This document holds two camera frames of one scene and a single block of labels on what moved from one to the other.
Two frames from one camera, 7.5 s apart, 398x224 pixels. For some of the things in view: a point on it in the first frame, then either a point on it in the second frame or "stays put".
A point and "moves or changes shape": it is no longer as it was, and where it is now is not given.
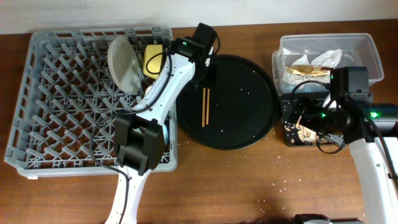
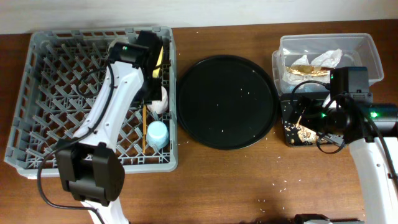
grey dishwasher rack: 64,117 stays put
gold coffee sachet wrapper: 310,70 stays put
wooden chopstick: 203,109 moves or changes shape
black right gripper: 313,106 stays put
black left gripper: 210,81 -> 157,96
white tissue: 328,60 stays put
